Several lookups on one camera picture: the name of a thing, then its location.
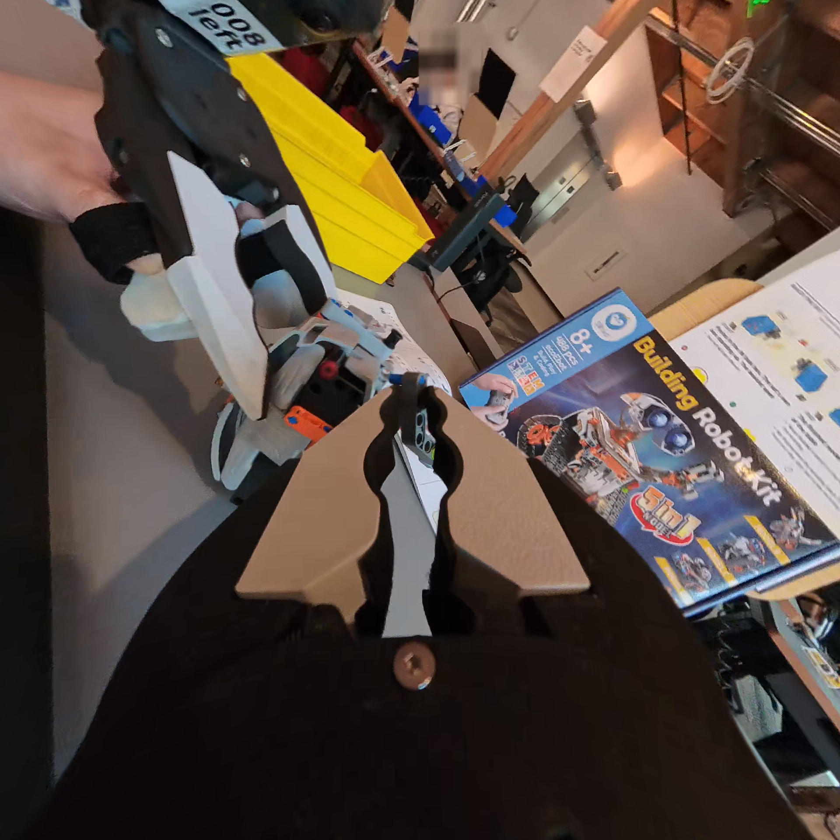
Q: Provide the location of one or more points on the red bag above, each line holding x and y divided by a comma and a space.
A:
308, 69
361, 128

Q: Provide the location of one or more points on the person's left hand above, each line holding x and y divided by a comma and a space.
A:
52, 151

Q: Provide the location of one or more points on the hanging paper sign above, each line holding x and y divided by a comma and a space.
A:
571, 65

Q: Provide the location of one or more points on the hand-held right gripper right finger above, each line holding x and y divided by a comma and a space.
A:
512, 518

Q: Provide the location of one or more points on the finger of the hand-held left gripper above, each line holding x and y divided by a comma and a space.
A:
210, 289
313, 256

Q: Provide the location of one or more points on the black backpack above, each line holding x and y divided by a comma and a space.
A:
492, 279

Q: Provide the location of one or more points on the grey angled beam piece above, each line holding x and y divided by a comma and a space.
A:
418, 420

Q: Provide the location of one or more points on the grey toy robot assembly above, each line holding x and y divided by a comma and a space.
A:
295, 380

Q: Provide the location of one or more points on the grey desk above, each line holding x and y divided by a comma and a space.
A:
131, 426

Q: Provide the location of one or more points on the blue storage bin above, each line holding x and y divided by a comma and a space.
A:
433, 121
502, 213

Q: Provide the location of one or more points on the printed sheet on cardboard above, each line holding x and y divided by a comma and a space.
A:
787, 367

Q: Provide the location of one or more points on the blue robot kit box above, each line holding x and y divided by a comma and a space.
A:
623, 459

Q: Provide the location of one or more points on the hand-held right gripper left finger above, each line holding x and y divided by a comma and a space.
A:
308, 525

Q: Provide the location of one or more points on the dark teal column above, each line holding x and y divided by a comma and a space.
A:
459, 229

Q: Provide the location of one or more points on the open white instruction booklet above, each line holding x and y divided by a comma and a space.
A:
420, 354

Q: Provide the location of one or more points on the wooden shelf unit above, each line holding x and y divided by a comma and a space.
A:
774, 98

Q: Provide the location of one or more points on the yellow storage bin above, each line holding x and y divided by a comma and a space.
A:
341, 190

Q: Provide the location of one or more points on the black monitor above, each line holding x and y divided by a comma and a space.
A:
495, 82

